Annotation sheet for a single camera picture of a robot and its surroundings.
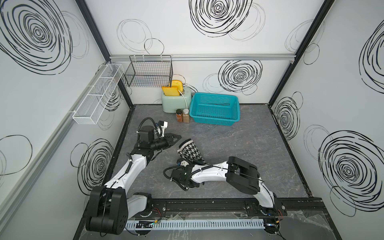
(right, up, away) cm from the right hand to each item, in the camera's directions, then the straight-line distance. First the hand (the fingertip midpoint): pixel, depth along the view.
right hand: (199, 163), depth 87 cm
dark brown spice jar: (-14, +29, +17) cm, 37 cm away
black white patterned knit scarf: (-7, +9, -3) cm, 12 cm away
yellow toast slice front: (-18, +45, +14) cm, 51 cm away
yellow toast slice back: (-15, +51, +18) cm, 56 cm away
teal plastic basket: (+13, +34, +32) cm, 49 cm away
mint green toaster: (-20, +37, +21) cm, 47 cm away
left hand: (-11, +16, -8) cm, 21 cm away
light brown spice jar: (-9, +29, +17) cm, 34 cm away
